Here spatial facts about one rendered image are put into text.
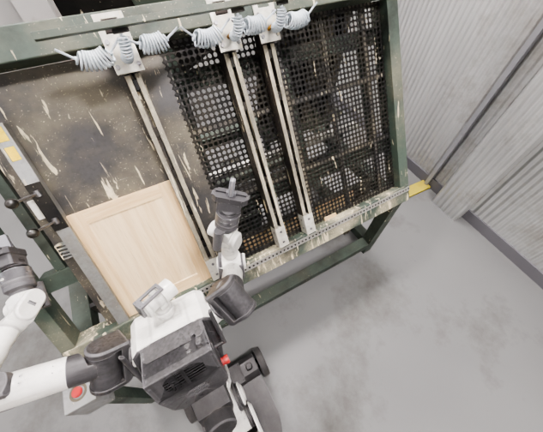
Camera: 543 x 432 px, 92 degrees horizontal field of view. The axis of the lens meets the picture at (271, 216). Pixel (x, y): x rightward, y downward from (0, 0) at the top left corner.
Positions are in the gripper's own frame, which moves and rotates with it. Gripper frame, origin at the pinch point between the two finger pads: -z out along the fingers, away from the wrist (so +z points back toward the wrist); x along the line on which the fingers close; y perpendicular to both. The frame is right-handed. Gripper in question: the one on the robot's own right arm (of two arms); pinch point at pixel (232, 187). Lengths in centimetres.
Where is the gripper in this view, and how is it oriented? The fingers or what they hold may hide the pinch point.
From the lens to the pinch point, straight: 88.3
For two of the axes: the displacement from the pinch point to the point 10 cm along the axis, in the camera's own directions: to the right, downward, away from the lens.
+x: -9.8, -1.8, -1.1
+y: 0.4, -6.7, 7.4
